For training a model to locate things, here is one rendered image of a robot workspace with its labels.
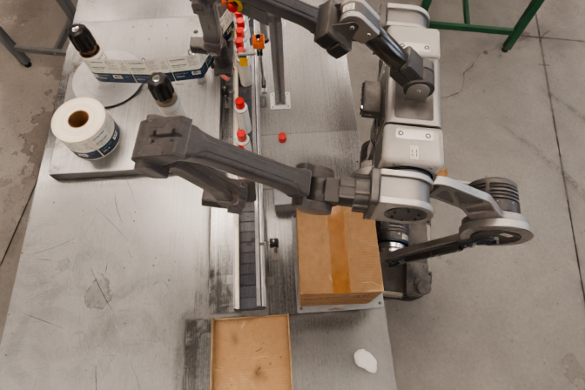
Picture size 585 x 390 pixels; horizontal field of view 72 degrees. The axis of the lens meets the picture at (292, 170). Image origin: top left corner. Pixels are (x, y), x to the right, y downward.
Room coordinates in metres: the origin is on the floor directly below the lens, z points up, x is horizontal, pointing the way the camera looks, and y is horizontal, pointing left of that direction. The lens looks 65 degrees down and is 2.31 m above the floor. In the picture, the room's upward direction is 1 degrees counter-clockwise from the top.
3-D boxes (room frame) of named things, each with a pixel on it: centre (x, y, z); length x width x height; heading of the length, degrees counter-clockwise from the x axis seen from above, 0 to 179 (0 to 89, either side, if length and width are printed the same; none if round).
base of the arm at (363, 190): (0.34, -0.15, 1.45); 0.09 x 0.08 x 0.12; 172
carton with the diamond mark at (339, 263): (0.32, -0.13, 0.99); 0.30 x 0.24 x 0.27; 1
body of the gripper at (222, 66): (1.02, 0.25, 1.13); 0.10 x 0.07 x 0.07; 2
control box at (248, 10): (1.09, 0.11, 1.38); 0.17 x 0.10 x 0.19; 58
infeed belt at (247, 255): (0.98, 0.19, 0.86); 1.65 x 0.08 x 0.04; 2
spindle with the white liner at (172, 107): (0.89, 0.47, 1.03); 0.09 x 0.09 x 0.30
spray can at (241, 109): (0.86, 0.19, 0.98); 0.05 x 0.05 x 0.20
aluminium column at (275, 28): (1.03, 0.05, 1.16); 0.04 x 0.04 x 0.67; 2
